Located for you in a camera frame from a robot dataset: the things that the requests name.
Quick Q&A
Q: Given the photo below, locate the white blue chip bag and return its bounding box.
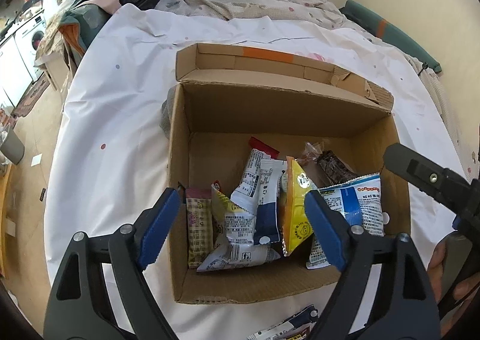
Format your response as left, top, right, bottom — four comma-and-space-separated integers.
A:
304, 173, 384, 270

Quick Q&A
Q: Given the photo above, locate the brown chocolate bar wrapper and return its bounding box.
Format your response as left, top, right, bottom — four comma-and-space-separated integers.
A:
247, 304, 319, 340

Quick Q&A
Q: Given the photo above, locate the pink bear snack packet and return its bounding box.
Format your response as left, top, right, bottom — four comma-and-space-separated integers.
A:
185, 188, 214, 269

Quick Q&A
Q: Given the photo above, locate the dark chocolate snack packet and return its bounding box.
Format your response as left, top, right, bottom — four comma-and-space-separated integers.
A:
317, 150, 359, 185

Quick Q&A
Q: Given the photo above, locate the yellow snack bag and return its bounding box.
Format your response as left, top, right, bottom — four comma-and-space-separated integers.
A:
282, 156, 317, 257

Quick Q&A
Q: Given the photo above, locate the white grey snack pouch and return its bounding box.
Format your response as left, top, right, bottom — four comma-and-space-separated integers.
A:
197, 181, 281, 272

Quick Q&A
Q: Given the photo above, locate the white navy snack stick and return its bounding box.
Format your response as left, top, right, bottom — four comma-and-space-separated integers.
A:
253, 159, 287, 245

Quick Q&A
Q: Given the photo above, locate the red white snack bar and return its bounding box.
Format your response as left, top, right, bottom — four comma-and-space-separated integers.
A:
230, 137, 279, 215

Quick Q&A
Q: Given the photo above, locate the person's right hand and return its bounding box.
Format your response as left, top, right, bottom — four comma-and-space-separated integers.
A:
427, 237, 480, 337

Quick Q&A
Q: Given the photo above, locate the white printed bed sheet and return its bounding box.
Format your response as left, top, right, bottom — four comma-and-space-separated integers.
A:
43, 2, 470, 340

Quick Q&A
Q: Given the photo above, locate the grey trash bin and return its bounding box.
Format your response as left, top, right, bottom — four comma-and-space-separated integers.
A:
0, 126, 24, 165

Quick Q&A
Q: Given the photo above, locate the green rolled mat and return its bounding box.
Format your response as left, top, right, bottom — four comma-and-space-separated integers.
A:
340, 0, 442, 74

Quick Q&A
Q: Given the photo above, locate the dark cloth beside box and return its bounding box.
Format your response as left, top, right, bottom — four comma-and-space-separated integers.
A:
160, 86, 176, 139

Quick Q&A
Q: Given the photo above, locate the brown cardboard box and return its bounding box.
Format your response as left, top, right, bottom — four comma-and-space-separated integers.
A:
168, 43, 411, 304

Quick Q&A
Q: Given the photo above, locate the white washing machine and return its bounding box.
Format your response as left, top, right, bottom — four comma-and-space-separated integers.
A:
14, 11, 47, 82

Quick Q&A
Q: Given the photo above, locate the grey patterned blanket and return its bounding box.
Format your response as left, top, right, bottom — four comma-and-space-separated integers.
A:
155, 0, 363, 32

